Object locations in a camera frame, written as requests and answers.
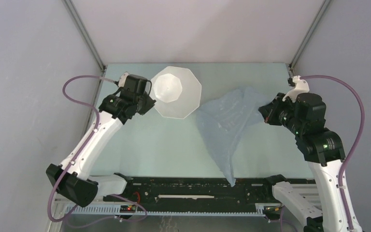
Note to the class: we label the light blue plastic trash bag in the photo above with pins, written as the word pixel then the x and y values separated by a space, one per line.
pixel 221 123

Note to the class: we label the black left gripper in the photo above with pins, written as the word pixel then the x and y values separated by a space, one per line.
pixel 149 104

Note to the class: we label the white octagonal trash bin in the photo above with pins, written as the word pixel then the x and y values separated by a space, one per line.
pixel 177 92

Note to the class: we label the white slotted cable duct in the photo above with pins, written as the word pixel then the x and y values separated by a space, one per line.
pixel 116 209

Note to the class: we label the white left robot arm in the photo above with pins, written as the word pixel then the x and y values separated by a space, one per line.
pixel 114 113

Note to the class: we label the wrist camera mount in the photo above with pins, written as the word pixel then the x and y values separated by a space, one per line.
pixel 122 79
pixel 298 86

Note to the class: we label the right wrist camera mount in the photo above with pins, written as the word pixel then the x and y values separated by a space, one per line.
pixel 298 86

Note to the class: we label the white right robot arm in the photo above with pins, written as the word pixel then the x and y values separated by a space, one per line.
pixel 323 151

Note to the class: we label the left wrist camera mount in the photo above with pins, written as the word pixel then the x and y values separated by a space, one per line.
pixel 122 79

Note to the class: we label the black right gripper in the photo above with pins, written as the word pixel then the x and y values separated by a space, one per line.
pixel 268 110

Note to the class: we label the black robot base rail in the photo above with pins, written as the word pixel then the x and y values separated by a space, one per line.
pixel 201 194

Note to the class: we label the right aluminium frame post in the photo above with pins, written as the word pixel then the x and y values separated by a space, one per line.
pixel 326 62

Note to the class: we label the aluminium frame post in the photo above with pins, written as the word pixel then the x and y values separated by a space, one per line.
pixel 86 32
pixel 326 62

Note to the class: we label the left aluminium frame post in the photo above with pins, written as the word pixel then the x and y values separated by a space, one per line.
pixel 86 32

